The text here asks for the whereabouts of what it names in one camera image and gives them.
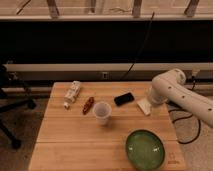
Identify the white rectangular sponge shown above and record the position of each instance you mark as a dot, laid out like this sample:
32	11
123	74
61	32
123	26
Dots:
145	106

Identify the black office chair base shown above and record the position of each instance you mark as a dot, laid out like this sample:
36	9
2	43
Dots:
7	78

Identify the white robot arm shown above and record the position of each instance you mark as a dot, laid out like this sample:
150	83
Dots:
170	86

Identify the green ceramic plate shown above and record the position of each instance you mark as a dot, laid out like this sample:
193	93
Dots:
145	150

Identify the wooden table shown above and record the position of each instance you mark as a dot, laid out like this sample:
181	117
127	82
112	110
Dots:
68	140

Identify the white tube bottle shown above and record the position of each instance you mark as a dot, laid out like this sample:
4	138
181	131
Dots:
72	94

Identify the red brown oblong object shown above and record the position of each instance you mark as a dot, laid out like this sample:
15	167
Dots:
88	105

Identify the black smartphone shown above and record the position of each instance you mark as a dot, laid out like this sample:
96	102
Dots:
123	99

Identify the translucent white cup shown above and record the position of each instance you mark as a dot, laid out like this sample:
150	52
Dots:
102	111

